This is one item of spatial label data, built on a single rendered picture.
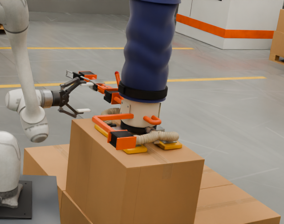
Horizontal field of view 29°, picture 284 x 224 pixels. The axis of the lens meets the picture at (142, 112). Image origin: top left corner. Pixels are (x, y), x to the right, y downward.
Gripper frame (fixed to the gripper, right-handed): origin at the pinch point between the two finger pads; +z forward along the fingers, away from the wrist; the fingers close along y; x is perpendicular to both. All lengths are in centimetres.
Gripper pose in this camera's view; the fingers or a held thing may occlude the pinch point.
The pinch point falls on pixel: (89, 97)
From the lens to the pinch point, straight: 275.8
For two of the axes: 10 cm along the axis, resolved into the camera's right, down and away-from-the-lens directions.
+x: 5.0, 3.2, -8.1
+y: -1.2, 9.5, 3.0
